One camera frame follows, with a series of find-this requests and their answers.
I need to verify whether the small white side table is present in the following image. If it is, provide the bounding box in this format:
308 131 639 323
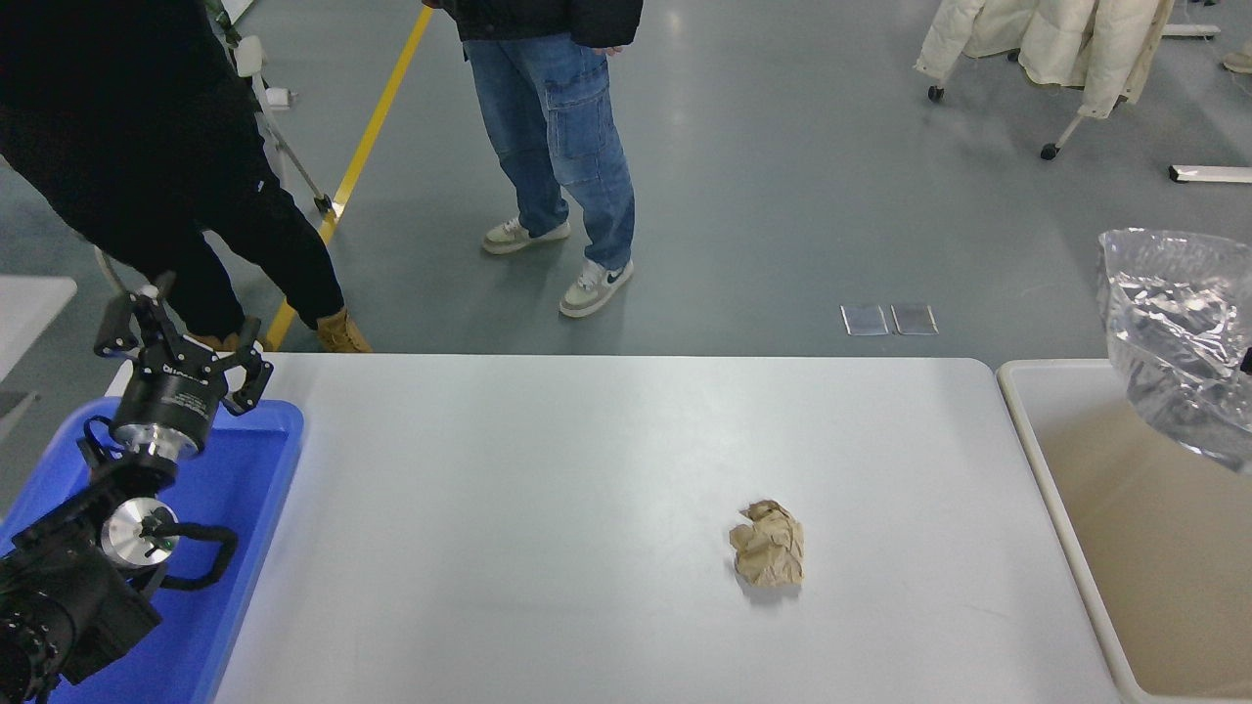
0 276 77 382

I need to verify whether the white wheeled frame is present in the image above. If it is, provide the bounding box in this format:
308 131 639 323
926 59 1089 161

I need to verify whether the blue plastic tray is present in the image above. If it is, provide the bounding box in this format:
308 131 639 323
0 399 306 704

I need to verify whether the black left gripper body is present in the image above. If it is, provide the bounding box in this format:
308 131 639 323
110 338 233 449

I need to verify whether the silver foil tray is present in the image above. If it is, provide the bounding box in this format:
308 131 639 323
1095 228 1252 476

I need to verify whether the grey chair with white frame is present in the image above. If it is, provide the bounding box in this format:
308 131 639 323
93 35 335 294

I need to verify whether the large pale plastic bin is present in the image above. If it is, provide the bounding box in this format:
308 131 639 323
996 358 1252 704

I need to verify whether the tan paper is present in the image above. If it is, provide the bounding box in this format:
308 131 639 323
729 499 806 589

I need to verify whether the cream padded coat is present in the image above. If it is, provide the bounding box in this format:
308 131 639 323
913 0 1173 120

